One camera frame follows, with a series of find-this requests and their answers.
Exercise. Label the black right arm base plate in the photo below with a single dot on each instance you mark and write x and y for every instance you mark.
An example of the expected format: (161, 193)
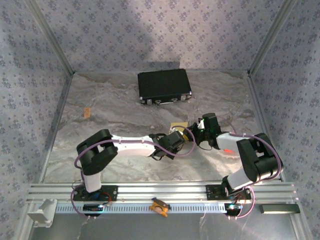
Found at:
(212, 192)

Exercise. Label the white plastic bracket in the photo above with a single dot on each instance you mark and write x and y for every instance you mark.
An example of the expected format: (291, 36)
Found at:
(41, 212)

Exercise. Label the small orange tag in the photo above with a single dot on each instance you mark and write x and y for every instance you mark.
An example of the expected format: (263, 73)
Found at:
(86, 112)

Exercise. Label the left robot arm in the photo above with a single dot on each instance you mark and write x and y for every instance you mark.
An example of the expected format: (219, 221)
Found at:
(132, 146)

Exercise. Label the black controller board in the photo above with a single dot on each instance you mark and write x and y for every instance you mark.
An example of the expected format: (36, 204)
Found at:
(92, 207)
(232, 207)

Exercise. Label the small red block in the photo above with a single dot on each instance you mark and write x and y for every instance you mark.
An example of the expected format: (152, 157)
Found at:
(228, 151)

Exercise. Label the aluminium frame post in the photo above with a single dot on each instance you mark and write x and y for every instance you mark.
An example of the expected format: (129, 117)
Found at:
(272, 37)
(50, 37)

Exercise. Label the yellow square paper sheet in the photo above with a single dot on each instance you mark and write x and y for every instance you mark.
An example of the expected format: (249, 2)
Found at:
(178, 124)

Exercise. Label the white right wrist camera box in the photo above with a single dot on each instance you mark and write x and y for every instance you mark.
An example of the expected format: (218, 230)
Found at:
(200, 123)

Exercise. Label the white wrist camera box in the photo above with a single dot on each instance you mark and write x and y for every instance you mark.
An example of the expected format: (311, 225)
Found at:
(200, 123)
(176, 130)

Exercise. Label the black hard case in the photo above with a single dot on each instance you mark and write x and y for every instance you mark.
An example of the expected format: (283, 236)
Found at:
(162, 83)

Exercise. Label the small orange yellow gadget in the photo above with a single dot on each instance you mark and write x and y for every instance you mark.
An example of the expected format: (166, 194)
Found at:
(158, 207)

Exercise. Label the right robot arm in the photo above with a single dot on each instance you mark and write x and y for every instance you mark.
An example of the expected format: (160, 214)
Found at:
(240, 180)

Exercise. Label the aluminium front rail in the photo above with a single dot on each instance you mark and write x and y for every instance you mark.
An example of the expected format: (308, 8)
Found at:
(160, 190)

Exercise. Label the aluminium side rail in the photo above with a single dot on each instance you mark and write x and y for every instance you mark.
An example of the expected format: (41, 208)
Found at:
(54, 125)
(261, 112)

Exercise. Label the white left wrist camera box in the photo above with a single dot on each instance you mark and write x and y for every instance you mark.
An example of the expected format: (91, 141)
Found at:
(176, 130)

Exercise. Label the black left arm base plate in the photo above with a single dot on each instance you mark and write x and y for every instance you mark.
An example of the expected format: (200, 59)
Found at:
(112, 193)

